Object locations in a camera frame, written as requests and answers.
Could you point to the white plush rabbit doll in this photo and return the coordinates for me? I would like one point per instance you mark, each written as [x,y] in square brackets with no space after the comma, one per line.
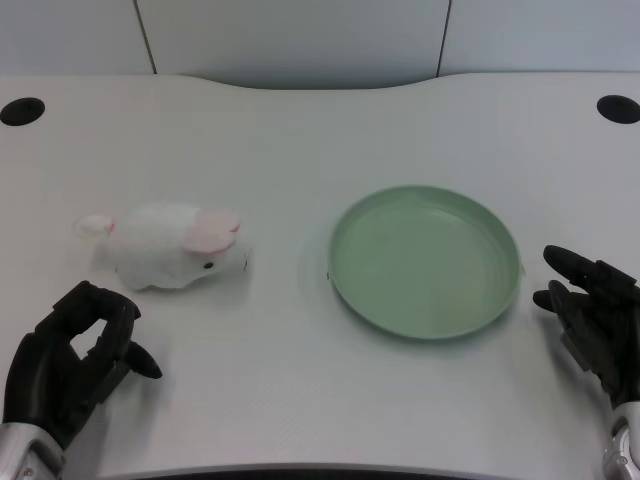
[167,247]

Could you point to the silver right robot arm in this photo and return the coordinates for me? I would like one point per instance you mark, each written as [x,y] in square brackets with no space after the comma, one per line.
[622,442]

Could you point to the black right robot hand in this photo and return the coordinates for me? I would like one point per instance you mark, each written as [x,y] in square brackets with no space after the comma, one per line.
[597,320]

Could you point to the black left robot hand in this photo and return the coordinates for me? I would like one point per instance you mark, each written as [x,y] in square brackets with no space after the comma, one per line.
[47,367]

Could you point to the green round plate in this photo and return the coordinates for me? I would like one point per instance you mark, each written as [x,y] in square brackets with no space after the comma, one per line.
[425,262]

